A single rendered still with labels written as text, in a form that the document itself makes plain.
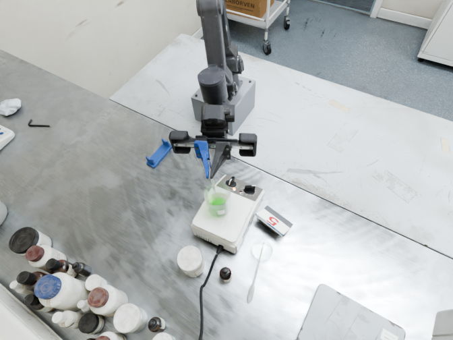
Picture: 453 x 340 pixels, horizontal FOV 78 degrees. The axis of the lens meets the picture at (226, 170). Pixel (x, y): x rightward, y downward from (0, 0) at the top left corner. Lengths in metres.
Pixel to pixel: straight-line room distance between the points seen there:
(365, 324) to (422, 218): 0.34
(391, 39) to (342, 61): 0.59
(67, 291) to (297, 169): 0.67
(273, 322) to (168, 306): 0.25
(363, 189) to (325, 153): 0.15
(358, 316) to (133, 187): 0.68
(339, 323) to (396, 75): 2.39
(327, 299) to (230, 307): 0.23
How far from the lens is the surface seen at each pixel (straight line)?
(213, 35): 0.66
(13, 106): 1.32
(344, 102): 1.12
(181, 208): 0.83
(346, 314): 0.77
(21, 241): 0.89
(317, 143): 0.97
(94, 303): 0.71
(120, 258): 0.83
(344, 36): 3.18
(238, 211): 0.71
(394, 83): 2.78
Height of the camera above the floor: 1.64
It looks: 58 degrees down
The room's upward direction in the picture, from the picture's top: 5 degrees counter-clockwise
